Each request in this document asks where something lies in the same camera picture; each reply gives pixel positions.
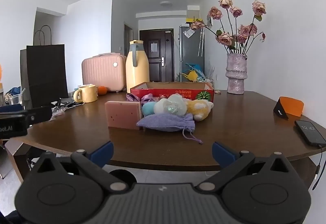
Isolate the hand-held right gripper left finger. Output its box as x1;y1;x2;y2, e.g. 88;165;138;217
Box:
31;141;129;194

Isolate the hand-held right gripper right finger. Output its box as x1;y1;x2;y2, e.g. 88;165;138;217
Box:
197;141;297;194

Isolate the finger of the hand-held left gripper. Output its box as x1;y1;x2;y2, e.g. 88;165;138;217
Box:
26;105;53;127

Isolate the yellow plush toy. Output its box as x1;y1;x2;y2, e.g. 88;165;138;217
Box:
185;99;214;122

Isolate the blue fluffy ball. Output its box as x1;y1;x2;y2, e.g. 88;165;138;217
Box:
142;102;156;117

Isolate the purple drawstring pouch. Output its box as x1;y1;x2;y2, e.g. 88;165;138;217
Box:
136;113;203;144

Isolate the purple satin pouch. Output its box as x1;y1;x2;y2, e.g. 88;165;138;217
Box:
126;93;153;106

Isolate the red cardboard box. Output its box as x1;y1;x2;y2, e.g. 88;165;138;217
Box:
130;82;214;103

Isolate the black white wrapper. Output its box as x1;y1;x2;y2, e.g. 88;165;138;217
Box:
51;98;84;120

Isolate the clear glass cup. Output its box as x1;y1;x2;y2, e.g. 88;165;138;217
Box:
9;88;26;105

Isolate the black paper bag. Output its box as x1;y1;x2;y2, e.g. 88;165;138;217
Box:
26;25;69;102

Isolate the yellow mug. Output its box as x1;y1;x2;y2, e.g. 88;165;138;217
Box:
73;85;98;103

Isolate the pink ribbed suitcase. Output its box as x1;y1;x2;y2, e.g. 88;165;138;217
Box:
81;53;127;93

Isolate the pink textured vase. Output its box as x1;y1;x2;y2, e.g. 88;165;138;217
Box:
226;53;248;94

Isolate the orange black stand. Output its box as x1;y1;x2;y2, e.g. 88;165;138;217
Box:
273;96;304;120

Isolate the blue yellow toy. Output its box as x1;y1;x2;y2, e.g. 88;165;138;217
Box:
180;62;205;82

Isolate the black smartphone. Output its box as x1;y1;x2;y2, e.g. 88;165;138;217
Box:
295;120;326;147

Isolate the yellow thermos jug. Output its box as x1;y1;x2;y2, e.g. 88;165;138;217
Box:
125;39;150;92

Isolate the grey refrigerator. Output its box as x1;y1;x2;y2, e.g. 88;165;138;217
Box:
179;25;205;82

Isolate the dark brown entrance door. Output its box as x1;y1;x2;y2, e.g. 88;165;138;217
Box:
139;29;175;82

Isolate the dried pink rose bouquet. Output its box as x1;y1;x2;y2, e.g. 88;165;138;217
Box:
191;0;267;55

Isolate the yellow box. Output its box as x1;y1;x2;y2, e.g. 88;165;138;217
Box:
186;6;204;23

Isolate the black charging cable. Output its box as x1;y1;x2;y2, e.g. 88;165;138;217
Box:
312;144;326;191

